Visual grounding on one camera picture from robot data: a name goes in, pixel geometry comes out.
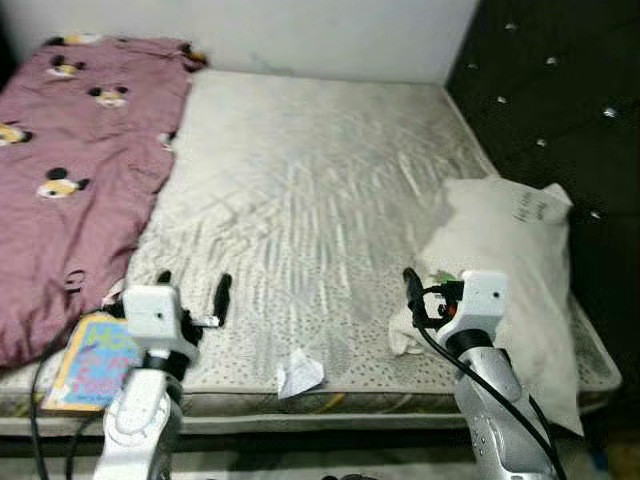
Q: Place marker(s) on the dark bed frame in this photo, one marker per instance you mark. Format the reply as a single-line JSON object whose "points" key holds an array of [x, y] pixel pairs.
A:
{"points": [[300, 425]]}

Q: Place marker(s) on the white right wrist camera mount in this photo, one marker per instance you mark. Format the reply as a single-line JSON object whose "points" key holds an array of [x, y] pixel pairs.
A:
{"points": [[483, 295]]}

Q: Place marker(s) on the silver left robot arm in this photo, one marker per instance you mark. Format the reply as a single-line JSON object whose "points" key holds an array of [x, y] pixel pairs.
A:
{"points": [[140, 420]]}

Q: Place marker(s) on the white quilted mattress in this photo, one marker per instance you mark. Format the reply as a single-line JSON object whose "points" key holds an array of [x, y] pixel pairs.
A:
{"points": [[300, 200]]}

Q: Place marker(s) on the pink mouse-print blanket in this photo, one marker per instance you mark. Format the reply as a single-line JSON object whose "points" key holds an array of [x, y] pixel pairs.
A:
{"points": [[90, 200]]}

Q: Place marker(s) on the black tufted headboard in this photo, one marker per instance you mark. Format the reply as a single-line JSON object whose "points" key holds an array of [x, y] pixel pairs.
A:
{"points": [[560, 80]]}

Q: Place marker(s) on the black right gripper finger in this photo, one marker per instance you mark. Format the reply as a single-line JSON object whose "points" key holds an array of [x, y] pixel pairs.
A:
{"points": [[412, 290]]}

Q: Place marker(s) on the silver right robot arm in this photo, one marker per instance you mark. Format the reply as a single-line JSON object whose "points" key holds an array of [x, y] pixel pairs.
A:
{"points": [[495, 400]]}

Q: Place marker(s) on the crumpled white paper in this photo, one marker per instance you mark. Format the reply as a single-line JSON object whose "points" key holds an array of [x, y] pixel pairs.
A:
{"points": [[300, 375]]}

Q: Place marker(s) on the white pillow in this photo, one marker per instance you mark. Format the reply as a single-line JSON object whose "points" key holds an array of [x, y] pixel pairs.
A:
{"points": [[500, 250]]}

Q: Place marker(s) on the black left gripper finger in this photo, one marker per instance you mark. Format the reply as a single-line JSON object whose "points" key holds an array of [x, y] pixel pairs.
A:
{"points": [[222, 295], [164, 278]]}

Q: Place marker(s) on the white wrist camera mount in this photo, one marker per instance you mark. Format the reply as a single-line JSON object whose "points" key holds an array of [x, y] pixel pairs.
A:
{"points": [[483, 295], [150, 312]]}

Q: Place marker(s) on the colourful children's book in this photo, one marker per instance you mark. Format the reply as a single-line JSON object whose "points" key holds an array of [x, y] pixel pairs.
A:
{"points": [[85, 375]]}

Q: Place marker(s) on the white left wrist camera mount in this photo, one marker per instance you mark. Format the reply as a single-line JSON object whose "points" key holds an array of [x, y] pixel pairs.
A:
{"points": [[150, 312]]}

